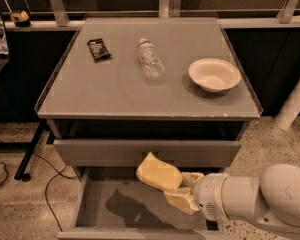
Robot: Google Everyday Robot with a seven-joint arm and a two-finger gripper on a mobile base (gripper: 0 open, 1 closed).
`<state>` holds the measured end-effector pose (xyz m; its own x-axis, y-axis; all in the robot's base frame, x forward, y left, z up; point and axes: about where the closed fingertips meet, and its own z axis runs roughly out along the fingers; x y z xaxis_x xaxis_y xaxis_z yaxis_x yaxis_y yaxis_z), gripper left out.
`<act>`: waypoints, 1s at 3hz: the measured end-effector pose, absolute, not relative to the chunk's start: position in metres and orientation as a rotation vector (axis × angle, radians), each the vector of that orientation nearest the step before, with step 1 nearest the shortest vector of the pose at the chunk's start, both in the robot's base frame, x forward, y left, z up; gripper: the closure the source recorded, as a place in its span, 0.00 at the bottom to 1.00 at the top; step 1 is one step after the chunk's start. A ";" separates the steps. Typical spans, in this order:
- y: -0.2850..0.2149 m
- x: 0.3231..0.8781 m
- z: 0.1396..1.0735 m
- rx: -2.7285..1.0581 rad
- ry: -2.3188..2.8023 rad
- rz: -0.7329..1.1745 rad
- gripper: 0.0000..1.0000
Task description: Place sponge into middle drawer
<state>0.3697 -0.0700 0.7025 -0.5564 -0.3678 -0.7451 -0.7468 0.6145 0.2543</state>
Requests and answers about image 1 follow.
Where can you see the grey drawer cabinet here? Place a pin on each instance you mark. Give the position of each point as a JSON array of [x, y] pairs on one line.
[[111, 99]]

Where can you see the yellow black tape dispenser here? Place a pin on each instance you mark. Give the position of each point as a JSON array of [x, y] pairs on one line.
[[20, 19]]

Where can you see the clear plastic water bottle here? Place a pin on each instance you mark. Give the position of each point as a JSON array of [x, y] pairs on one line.
[[150, 60]]

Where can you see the metal window frame rail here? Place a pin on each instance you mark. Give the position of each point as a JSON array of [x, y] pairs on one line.
[[231, 14]]

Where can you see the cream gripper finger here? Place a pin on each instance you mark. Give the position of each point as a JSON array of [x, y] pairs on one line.
[[190, 179], [182, 199]]

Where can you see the top drawer with knob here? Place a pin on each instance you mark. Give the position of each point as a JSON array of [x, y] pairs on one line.
[[130, 153]]

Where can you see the open middle drawer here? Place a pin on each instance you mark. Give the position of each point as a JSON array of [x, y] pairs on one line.
[[114, 205]]

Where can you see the black table leg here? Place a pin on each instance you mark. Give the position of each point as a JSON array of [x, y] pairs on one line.
[[29, 151]]

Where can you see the white paper bowl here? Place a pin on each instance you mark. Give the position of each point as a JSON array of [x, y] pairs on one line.
[[214, 75]]

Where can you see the yellow curved sponge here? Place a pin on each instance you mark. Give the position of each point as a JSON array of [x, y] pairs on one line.
[[159, 174]]

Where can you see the black snack wrapper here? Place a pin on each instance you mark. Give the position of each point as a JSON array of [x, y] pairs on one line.
[[98, 49]]

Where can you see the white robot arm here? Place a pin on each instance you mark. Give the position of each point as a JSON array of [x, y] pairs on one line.
[[270, 202]]

